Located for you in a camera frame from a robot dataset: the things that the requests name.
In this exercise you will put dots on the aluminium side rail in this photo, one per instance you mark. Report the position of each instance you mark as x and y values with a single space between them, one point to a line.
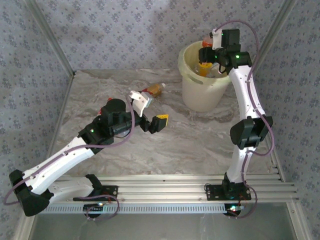
275 165

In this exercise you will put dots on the small circuit board green LED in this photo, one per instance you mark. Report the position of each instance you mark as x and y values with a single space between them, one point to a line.
93 207
233 208

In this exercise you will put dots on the cream plastic bin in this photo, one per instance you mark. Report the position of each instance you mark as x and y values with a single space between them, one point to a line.
200 96

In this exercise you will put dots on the tea bottle red yellow label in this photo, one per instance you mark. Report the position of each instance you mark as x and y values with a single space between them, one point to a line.
156 90

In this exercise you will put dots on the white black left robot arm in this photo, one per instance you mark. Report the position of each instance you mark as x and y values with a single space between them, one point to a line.
60 160

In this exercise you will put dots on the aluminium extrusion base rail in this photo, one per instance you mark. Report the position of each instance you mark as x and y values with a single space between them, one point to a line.
162 186

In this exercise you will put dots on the aluminium corner post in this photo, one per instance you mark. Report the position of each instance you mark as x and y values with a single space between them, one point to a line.
272 35
50 37

